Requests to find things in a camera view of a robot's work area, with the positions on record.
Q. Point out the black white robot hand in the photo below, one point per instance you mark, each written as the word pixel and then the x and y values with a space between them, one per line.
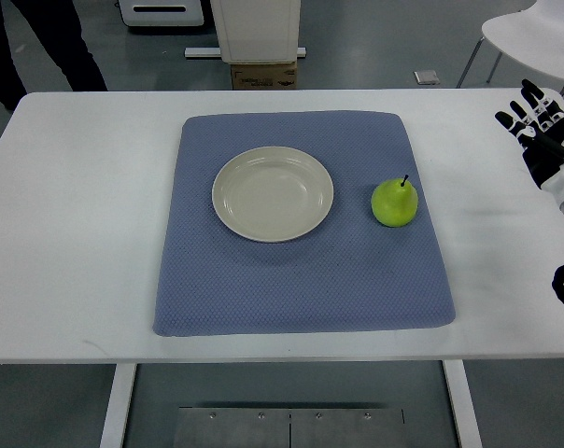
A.
pixel 540 132

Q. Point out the green pear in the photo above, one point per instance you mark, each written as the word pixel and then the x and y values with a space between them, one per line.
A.
pixel 394 202

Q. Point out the small grey floor plate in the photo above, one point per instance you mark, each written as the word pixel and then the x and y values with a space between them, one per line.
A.
pixel 426 77

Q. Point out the beige round plate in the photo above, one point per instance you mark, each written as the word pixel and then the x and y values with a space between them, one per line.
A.
pixel 272 194

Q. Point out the white chair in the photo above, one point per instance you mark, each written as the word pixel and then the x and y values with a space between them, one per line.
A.
pixel 533 37

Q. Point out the blue textured mat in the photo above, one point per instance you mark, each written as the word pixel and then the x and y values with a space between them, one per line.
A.
pixel 350 273

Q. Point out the brown cardboard box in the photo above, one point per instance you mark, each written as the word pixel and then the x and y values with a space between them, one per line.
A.
pixel 264 77

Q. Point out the white cabinet panel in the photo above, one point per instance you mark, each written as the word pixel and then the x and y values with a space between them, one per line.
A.
pixel 257 31

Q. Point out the white floor appliance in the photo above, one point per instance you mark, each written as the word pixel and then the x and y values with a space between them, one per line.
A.
pixel 161 13

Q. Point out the person in dark trousers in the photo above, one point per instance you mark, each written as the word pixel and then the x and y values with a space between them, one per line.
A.
pixel 57 33

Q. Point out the metal base plate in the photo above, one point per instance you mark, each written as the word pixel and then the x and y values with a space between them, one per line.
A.
pixel 295 427

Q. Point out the white table frame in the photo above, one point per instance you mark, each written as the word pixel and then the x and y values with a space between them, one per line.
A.
pixel 433 396

